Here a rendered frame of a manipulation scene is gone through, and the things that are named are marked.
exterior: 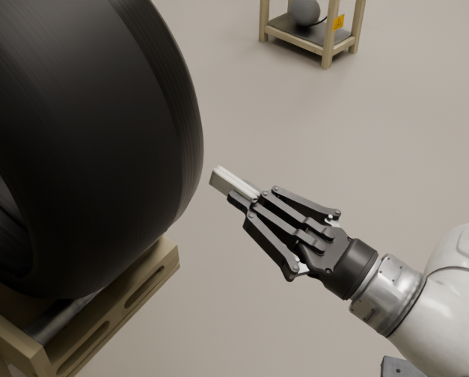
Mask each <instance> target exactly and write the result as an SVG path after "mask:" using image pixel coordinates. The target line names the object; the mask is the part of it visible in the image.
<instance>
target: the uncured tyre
mask: <svg viewBox="0 0 469 377"><path fill-rule="evenodd" d="M203 156H204V144H203V127H202V123H201V118H200V110H199V106H198V101H197V95H196V92H195V89H194V84H193V81H192V78H191V74H190V72H189V70H188V66H187V64H186V61H185V59H184V57H183V54H182V52H181V50H180V48H179V46H178V44H177V42H176V40H175V38H174V36H173V34H172V32H171V30H170V29H169V27H168V25H167V23H166V21H165V20H164V19H163V17H162V15H161V14H160V12H159V11H158V9H157V8H156V6H155V5H154V3H153V2H152V1H151V0H0V282H1V283H2V284H4V285H5V286H8V287H10V288H11V289H13V290H15V291H17V292H20V293H22V294H24V295H27V296H30V297H33V298H59V299H77V298H83V297H85V296H87V295H90V294H91V293H93V292H96V291H97V290H99V289H102V288H103V287H105V286H107V285H108V284H110V283H111V282H112V281H113V280H114V279H115V278H116V277H117V276H118V275H119V274H120V273H121V272H122V271H123V270H124V269H125V268H126V267H127V266H129V265H130V264H131V263H132V262H133V261H134V260H135V259H136V258H137V257H138V256H139V255H140V254H142V253H143V252H144V251H145V250H146V249H147V248H148V247H149V246H150V245H151V244H153V243H154V242H155V241H156V240H157V239H158V238H159V237H160V236H161V235H162V234H163V233H164V232H165V231H166V230H167V229H168V228H169V227H170V226H171V225H172V224H173V223H174V222H176V221H177V220H178V219H179V218H180V217H181V215H182V214H183V213H184V212H185V210H186V208H187V206H188V205H189V203H190V201H191V199H192V197H193V196H194V193H195V192H196V190H197V187H198V184H199V182H200V177H201V174H202V170H203Z"/></svg>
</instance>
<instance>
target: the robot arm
mask: <svg viewBox="0 0 469 377"><path fill-rule="evenodd" d="M209 184H210V185H211V186H212V187H214V188H215V189H217V190H218V191H220V192H221V193H222V194H224V195H225V196H227V201H228V202H229V203H230V204H232V205H233V206H235V207H236V208H237V209H239V210H240V211H242V212H243V213H244V214H245V220H244V223H243V225H242V227H243V229H244V230H245V231H246V232H247V233H248V235H249V236H250V237H251V238H252V239H253V240H254V241H255V242H256V243H257V244H258V245H259V246H260V247H261V248H262V249H263V250H264V251H265V252H266V253H267V254H268V255H269V256H270V257H271V259H272V260H273V261H274V262H275V263H276V264H277V265H278V266H279V267H280V269H281V271H282V273H283V276H284V278H285V279H286V281H288V282H293V281H294V279H295V278H296V277H299V276H302V275H307V276H308V277H310V278H315V279H317V280H320V281H321V282H322V283H323V285H324V287H325V288H326V289H328V290H329V291H331V292H332V293H333V294H335V295H336V296H337V297H339V298H341V299H342V300H343V301H344V300H346V301H347V300H349V299H350V300H352V302H351V303H350V305H349V312H350V313H352V314H353V315H355V316H356V317H358V318H359V319H360V320H361V321H363V322H365V323H366V324H367V325H368V326H370V327H371V328H373V329H374V330H375V331H376V332H377V333H378V334H380V335H382V336H384V337H385V338H386V339H388V340H389V341H390V342H391V343H392V344H393V345H394V346H395V347H396V348H397V349H398V350H399V352H400V353H401V355H402V356H403V357H404V358H405V359H407V360H408V361H409V362H410V363H411V364H413V365H414V366H415V367H416V368H418V369H419V370H420V371H421V372H423V373H424V374H426V375H427V376H428V377H469V223H466V224H462V225H459V226H458V227H455V228H453V229H452V230H450V231H449V232H448V233H447V234H445V235H444V236H443V237H442V238H441V240H440V241H439V242H438V244H437V245H436V246H435V249H434V250H433V252H432V254H431V256H430V258H429V260H428V262H427V264H426V267H425V270H424V273H421V272H419V271H417V270H415V269H413V268H412V267H410V266H409V265H408V264H406V263H404V262H403V261H401V260H400V259H399V258H397V257H395V256H394V255H392V254H390V253H386V254H385V255H384V256H383V257H382V258H381V259H380V258H378V252H377V250H375V249H374V248H372V247H370V246H369V245H368V244H366V243H365V242H363V241H361V240H360V239H358V238H354V239H352V238H350V237H349V236H348V235H347V234H346V232H345V231H344V230H343V229H342V228H340V223H339V217H340V216H341V214H342V213H341V211H340V210H338V209H333V208H328V207H324V206H321V205H319V204H317V203H314V202H313V201H311V200H308V199H306V198H304V197H301V196H299V195H297V194H294V193H292V192H290V191H287V190H286V189H284V188H281V187H279V186H273V187H272V188H271V189H269V190H268V191H266V190H264V191H263V190H261V189H260V188H258V187H256V186H255V185H254V184H252V183H250V182H249V181H248V180H245V179H242V180H240V179H239V178H238V177H236V176H235V175H233V174H232V173H230V172H229V171H227V170H226V169H224V168H223V167H221V166H220V165H218V166H216V167H215V168H214V169H213V170H212V174H211V177H210V180H209ZM278 196H279V197H278ZM285 245H286V246H285ZM292 253H294V254H295V255H296V256H298V257H297V258H295V257H294V255H293V254H292Z"/></svg>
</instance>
